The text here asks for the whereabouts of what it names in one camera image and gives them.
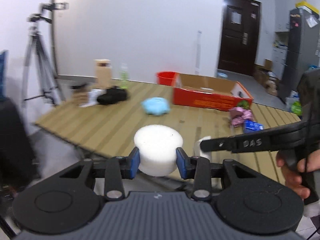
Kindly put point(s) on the black cloth bundle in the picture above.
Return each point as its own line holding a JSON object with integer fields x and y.
{"x": 112, "y": 95}

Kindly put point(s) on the black suitcase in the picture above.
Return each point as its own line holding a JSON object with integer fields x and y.
{"x": 17, "y": 155}

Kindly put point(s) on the green spray bottle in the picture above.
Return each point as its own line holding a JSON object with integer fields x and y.
{"x": 123, "y": 76}

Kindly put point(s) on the grey refrigerator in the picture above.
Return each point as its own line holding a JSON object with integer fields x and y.
{"x": 302, "y": 50}

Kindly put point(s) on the black camera tripod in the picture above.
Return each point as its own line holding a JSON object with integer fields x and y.
{"x": 50, "y": 89}

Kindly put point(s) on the person right hand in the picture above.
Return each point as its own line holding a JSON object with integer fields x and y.
{"x": 293, "y": 179}

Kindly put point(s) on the tan folding slat table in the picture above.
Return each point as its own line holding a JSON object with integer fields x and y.
{"x": 109, "y": 130}

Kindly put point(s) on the blue snack packet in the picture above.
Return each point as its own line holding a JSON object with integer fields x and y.
{"x": 252, "y": 126}

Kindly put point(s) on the pink foil wrapper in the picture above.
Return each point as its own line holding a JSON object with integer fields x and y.
{"x": 239, "y": 115}

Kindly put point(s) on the light blue plush toy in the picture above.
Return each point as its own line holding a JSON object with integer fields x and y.
{"x": 156, "y": 106}

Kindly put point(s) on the wooden box container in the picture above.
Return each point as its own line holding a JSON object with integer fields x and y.
{"x": 103, "y": 72}

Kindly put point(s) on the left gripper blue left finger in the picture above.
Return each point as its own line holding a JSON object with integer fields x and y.
{"x": 133, "y": 162}

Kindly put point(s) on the red cardboard box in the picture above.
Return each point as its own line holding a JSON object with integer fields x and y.
{"x": 209, "y": 92}

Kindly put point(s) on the dark brown door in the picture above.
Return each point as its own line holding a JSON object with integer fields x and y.
{"x": 240, "y": 36}

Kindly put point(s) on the red plastic bucket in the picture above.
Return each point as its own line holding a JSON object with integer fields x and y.
{"x": 166, "y": 78}

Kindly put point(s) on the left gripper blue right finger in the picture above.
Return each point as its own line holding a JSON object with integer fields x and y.
{"x": 183, "y": 163}

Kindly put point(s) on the white foam roll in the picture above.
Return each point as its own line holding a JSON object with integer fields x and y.
{"x": 157, "y": 146}

